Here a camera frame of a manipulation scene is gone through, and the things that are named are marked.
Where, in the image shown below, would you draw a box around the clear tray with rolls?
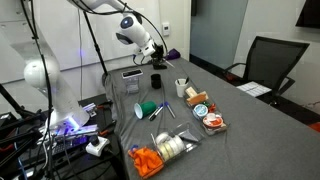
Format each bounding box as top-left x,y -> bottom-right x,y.
184,87 -> 228,135

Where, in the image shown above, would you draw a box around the wooden brush block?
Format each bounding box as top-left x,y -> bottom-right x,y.
185,87 -> 208,105

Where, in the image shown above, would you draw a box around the long clear organizer tray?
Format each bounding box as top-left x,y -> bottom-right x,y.
130,121 -> 205,179

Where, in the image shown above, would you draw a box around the silver blue cap marker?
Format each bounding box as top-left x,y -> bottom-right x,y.
165,101 -> 176,118

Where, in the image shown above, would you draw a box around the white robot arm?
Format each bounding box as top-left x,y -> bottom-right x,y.
0,0 -> 156,130

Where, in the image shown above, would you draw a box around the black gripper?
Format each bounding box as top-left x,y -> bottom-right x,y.
151,45 -> 164,64

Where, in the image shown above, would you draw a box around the green plastic cup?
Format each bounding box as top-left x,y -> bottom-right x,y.
134,101 -> 157,119

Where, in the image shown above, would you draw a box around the black office chair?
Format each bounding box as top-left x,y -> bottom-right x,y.
223,36 -> 309,105

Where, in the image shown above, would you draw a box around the white object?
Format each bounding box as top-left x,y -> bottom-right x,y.
165,60 -> 175,68

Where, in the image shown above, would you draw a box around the orange rubber gloves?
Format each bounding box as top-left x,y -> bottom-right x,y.
128,147 -> 164,179

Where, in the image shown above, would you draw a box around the white ribbon spool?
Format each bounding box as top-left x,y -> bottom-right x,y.
155,132 -> 170,144

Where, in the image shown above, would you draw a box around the blue label tape roll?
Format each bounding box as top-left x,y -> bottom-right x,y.
193,104 -> 208,118

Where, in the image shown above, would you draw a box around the small clear plastic case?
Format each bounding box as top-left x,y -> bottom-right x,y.
122,69 -> 143,94

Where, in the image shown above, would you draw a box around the white paper sheet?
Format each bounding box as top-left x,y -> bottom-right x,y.
238,82 -> 271,97

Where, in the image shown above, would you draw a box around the black tape dispenser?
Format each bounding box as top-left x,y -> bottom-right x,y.
153,64 -> 167,70

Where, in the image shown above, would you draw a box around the white wall thermostat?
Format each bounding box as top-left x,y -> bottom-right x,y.
162,22 -> 170,36

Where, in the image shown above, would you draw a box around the orange label tape roll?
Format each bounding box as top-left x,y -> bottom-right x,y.
202,113 -> 223,128

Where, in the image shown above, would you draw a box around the wall monitor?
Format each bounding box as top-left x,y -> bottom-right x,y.
296,0 -> 320,29

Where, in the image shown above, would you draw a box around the whiteboard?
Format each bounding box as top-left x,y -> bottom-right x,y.
0,0 -> 160,83

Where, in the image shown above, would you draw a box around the white paper cup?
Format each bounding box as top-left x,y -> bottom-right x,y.
175,79 -> 188,97

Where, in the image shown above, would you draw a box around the purple cloth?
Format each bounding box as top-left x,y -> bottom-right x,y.
165,48 -> 181,60

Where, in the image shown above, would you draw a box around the white tape roll stack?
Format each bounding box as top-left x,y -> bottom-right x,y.
157,136 -> 185,161

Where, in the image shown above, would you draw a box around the black cap marker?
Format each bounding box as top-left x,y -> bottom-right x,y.
148,104 -> 164,121

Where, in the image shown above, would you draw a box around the black tripod stand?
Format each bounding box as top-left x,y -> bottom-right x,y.
83,11 -> 108,77

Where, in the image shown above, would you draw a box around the blue clip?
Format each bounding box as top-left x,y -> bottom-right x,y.
130,144 -> 139,151

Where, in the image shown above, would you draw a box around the black cup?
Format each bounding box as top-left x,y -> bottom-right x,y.
151,74 -> 161,89

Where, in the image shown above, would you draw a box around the white control button box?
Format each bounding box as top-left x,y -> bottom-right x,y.
86,135 -> 110,157

